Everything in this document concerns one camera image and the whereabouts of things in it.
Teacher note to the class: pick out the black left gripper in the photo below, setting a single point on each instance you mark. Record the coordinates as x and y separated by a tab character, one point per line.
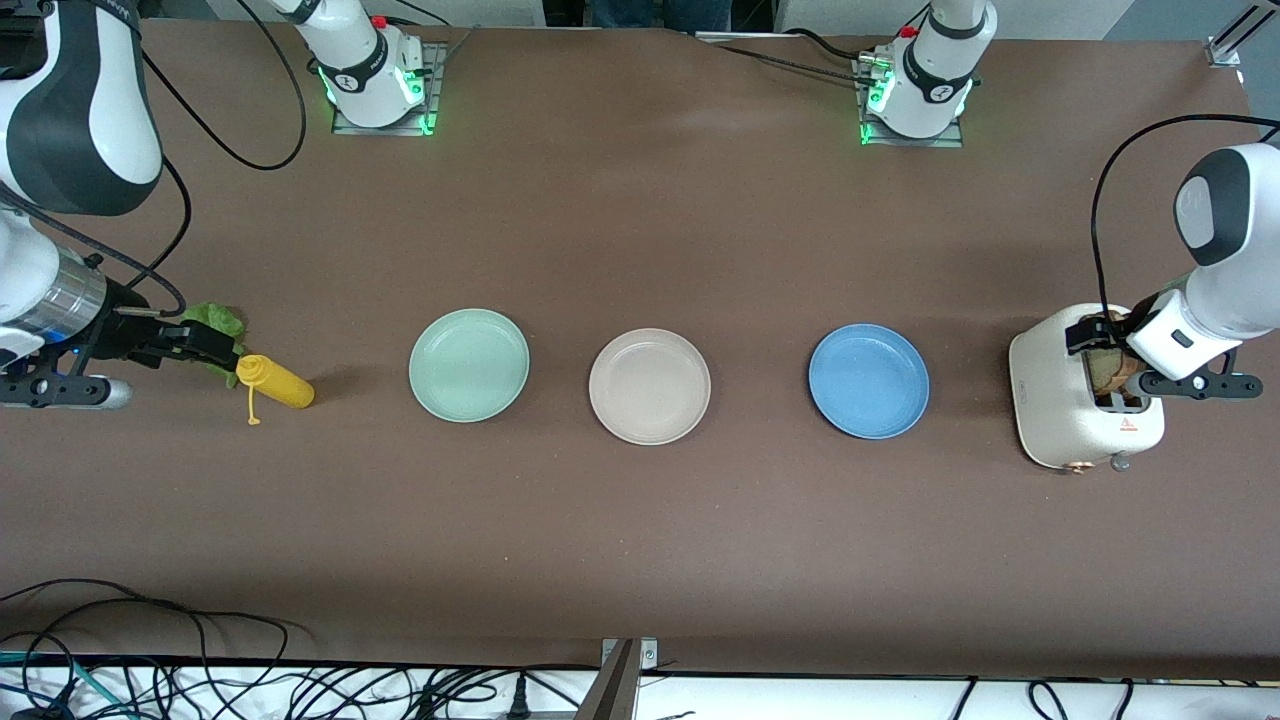
1084	333

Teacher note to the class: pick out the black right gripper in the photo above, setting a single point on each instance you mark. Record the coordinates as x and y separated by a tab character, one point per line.
128	334

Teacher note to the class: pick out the green lettuce leaf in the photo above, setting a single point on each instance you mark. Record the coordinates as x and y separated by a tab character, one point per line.
222	320

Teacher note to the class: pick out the brown bread slice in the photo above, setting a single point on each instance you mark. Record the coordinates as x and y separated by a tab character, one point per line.
1138	402
1108	370

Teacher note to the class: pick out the yellow squeeze bottle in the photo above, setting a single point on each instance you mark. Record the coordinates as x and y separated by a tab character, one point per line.
285	385

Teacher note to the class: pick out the blue plate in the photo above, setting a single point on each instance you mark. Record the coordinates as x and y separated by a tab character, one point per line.
868	380

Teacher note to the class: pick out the mint green plate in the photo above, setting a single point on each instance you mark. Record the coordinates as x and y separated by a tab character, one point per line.
468	365

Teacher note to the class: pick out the beige plate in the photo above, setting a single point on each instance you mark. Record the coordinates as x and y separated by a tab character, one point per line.
650	386

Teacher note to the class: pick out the white toaster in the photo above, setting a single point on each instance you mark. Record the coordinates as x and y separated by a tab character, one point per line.
1045	400

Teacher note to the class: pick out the black power plug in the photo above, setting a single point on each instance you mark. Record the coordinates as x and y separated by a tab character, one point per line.
518	705

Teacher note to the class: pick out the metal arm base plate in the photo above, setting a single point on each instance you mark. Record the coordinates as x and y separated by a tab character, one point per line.
948	138
436	70

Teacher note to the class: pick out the aluminium frame post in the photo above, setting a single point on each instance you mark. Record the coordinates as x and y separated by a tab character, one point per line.
1225	45

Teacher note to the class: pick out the aluminium frame bracket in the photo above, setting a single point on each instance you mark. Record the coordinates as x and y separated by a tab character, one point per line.
612	695

